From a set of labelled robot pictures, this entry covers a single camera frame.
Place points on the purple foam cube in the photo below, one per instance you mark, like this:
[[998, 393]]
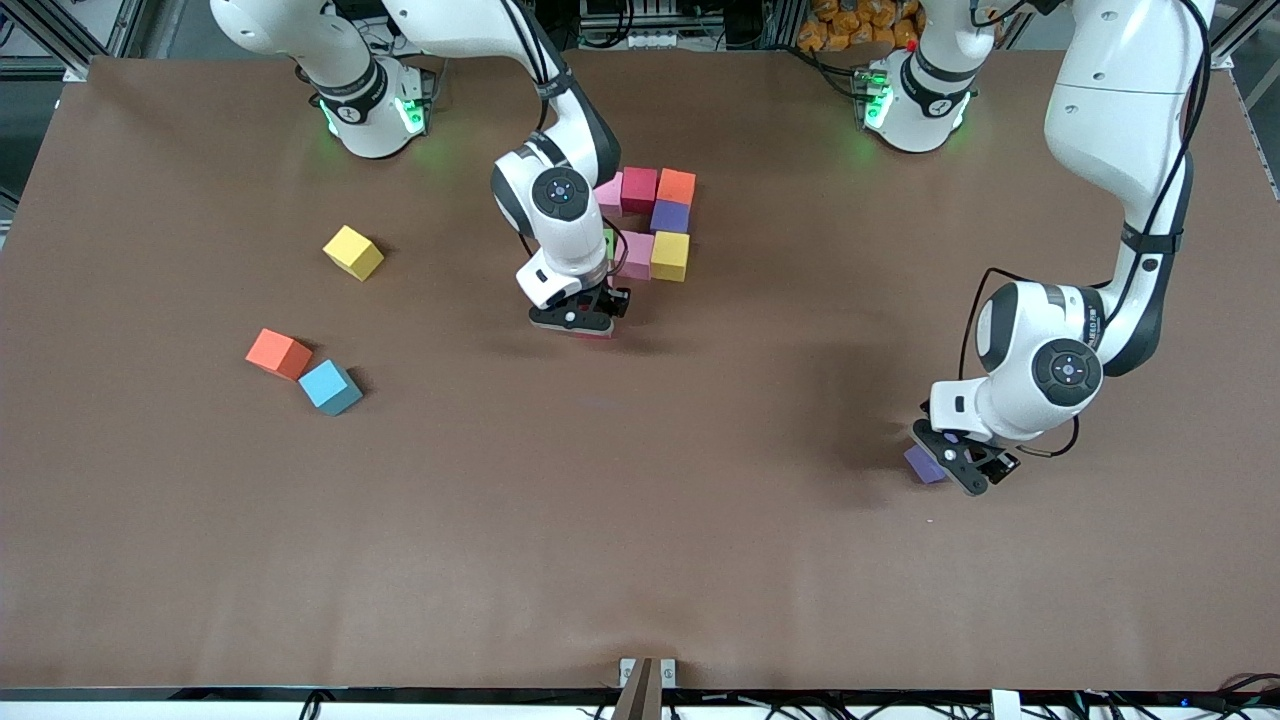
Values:
[[670, 218], [922, 468]]

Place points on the orange foam cube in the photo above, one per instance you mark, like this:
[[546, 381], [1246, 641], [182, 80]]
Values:
[[676, 186], [279, 354]]

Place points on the aluminium frame profile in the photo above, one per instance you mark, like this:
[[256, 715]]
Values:
[[1237, 33], [45, 30]]

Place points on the red foam cube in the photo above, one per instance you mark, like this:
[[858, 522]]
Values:
[[595, 334], [641, 190]]

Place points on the small metal bracket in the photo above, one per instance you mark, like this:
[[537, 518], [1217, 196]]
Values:
[[627, 668]]

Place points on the pink foam cube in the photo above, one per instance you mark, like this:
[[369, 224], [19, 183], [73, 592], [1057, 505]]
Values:
[[638, 255], [612, 195]]

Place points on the teal foam cube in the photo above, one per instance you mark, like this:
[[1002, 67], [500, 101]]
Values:
[[330, 387]]

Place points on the brown paper table cover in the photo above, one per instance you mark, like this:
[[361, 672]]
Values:
[[640, 560]]

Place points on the white tag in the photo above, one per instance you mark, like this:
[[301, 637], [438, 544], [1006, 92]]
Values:
[[1005, 705]]

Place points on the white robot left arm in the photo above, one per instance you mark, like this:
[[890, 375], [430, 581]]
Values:
[[1067, 370]]

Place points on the slim white power strip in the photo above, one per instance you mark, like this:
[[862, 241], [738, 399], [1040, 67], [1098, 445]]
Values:
[[640, 40]]

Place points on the yellow foam cube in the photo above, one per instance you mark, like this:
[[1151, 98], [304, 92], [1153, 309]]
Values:
[[353, 252], [670, 257]]

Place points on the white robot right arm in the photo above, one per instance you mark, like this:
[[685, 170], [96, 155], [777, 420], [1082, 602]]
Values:
[[560, 193]]

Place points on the bag of orange items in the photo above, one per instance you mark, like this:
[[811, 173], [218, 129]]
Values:
[[840, 25]]

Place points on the brown wooden stick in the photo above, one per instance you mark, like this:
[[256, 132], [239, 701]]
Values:
[[640, 700]]

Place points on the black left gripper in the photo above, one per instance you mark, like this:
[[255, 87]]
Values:
[[997, 461]]

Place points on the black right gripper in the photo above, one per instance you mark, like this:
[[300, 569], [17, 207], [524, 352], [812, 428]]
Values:
[[613, 299]]

